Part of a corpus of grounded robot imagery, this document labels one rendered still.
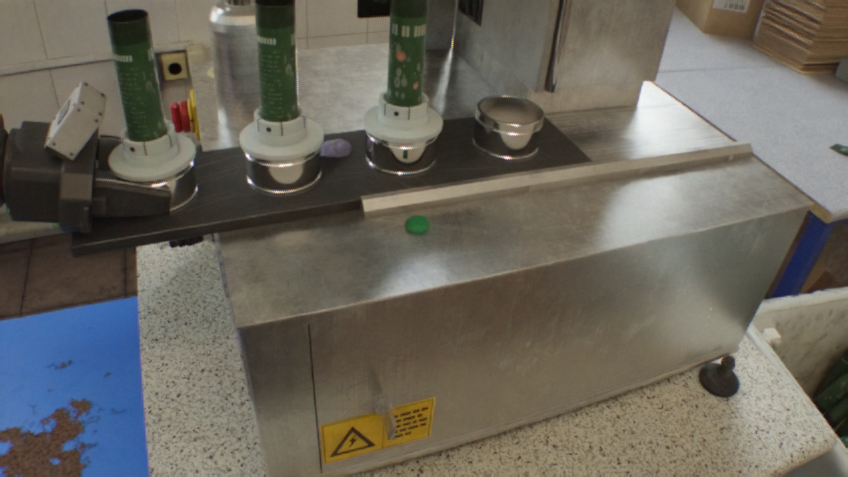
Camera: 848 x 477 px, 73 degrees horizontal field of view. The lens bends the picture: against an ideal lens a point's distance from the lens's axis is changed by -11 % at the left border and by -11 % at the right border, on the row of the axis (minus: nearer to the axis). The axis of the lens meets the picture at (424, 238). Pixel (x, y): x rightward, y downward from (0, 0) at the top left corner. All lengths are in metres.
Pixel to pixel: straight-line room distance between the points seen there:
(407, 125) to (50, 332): 0.76
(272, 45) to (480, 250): 0.23
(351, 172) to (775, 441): 0.59
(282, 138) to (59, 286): 1.72
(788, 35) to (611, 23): 1.47
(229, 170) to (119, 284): 1.56
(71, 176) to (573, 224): 0.41
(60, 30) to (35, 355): 1.21
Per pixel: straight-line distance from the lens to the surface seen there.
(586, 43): 0.71
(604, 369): 0.69
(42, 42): 2.11
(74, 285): 2.18
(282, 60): 0.51
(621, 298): 0.61
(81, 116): 0.50
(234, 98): 0.67
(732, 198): 0.68
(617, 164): 0.65
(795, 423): 0.89
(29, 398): 1.05
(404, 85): 0.55
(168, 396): 0.78
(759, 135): 1.57
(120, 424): 0.97
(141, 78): 0.51
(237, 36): 0.64
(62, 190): 0.51
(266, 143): 0.54
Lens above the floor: 1.34
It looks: 38 degrees down
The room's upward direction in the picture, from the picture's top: 5 degrees clockwise
